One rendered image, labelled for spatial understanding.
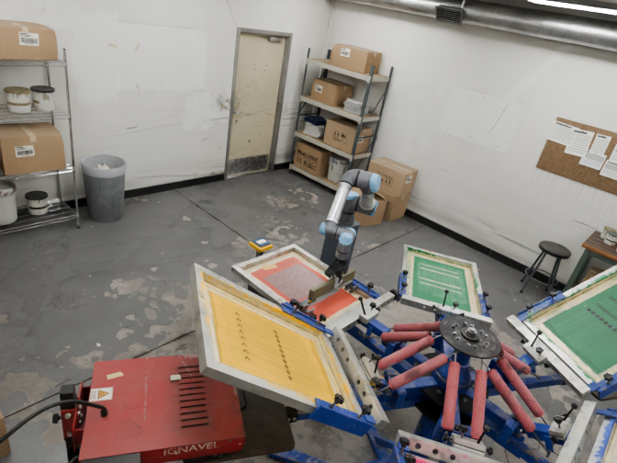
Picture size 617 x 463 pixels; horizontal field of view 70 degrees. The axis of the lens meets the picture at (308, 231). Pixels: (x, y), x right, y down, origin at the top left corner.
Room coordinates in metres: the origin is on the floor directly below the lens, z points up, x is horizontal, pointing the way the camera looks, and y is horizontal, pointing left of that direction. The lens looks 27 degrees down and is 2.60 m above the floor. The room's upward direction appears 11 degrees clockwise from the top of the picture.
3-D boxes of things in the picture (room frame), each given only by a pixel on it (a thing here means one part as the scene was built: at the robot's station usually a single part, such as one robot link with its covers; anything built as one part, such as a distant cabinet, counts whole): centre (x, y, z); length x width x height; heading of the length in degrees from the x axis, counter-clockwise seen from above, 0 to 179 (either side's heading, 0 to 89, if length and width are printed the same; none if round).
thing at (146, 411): (1.21, 0.45, 1.06); 0.61 x 0.46 x 0.12; 112
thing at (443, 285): (2.64, -1.00, 1.05); 1.08 x 0.61 x 0.23; 172
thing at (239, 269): (2.39, -0.04, 0.97); 0.79 x 0.58 x 0.04; 52
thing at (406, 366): (2.12, -0.38, 0.89); 1.24 x 0.06 x 0.06; 52
